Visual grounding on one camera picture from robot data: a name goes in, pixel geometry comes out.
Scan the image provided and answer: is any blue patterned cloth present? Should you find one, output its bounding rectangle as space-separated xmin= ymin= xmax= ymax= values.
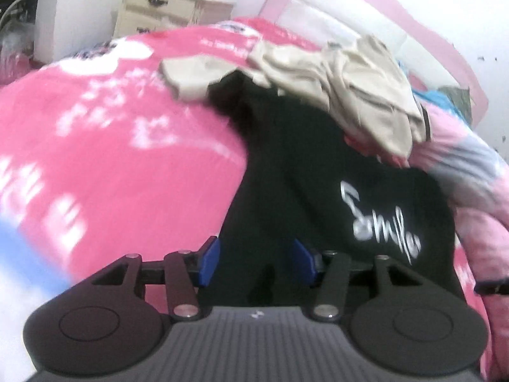
xmin=414 ymin=88 xmax=450 ymax=106

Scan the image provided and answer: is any pink and white bed headboard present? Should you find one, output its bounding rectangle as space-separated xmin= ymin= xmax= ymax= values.
xmin=262 ymin=0 xmax=489 ymax=120

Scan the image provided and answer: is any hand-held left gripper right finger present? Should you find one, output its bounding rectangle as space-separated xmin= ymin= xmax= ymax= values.
xmin=292 ymin=239 xmax=422 ymax=322

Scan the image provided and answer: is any spoked wheel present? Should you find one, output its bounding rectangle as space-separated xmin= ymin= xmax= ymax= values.
xmin=0 ymin=0 xmax=40 ymax=38

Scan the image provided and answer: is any camouflage pillow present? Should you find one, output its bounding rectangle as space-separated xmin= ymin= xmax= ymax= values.
xmin=439 ymin=85 xmax=474 ymax=122

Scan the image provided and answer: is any cream nightstand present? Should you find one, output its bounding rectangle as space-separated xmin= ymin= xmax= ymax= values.
xmin=112 ymin=0 xmax=234 ymax=38

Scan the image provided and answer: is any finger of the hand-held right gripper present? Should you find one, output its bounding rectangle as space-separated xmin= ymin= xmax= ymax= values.
xmin=474 ymin=279 xmax=509 ymax=296

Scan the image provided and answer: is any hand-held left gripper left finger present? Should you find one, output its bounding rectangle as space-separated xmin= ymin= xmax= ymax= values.
xmin=91 ymin=237 xmax=221 ymax=323

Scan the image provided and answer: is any light pink quilt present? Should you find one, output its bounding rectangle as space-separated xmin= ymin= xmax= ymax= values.
xmin=346 ymin=88 xmax=509 ymax=283

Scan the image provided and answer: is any black printed t-shirt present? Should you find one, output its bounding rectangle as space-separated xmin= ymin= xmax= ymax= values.
xmin=207 ymin=69 xmax=462 ymax=307

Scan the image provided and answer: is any pink floral bed blanket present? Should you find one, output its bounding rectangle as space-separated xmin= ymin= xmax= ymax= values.
xmin=0 ymin=18 xmax=509 ymax=382

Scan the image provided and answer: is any beige jacket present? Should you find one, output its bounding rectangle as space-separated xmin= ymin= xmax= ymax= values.
xmin=159 ymin=34 xmax=432 ymax=160

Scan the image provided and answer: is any clear plastic bag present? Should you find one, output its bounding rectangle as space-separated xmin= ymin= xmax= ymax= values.
xmin=0 ymin=24 xmax=36 ymax=84

